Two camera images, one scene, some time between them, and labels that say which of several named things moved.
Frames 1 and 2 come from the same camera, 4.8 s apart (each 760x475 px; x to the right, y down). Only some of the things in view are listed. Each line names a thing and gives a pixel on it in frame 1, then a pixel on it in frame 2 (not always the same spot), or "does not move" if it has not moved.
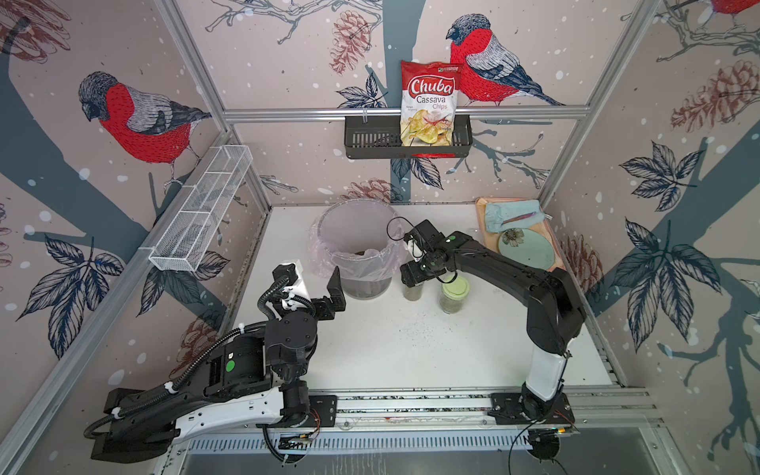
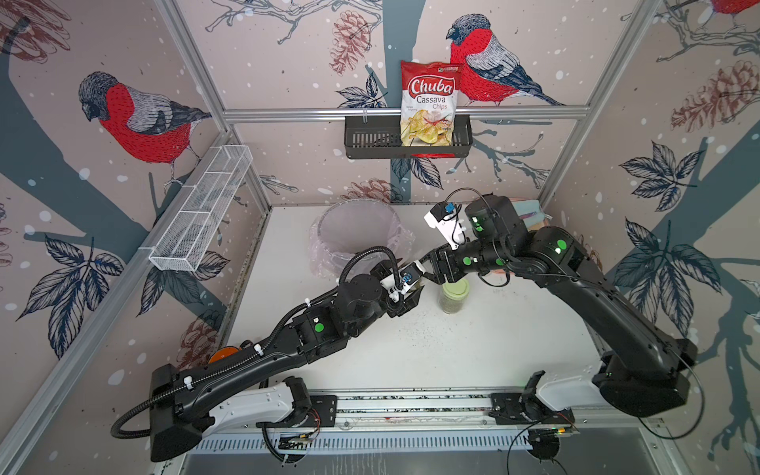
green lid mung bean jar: (452, 295) does not move
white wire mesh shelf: (182, 246) does not move
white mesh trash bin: (361, 239) does not move
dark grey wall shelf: (380, 137) does not move
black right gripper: (407, 270) → (440, 257)
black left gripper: (337, 298) → (403, 306)
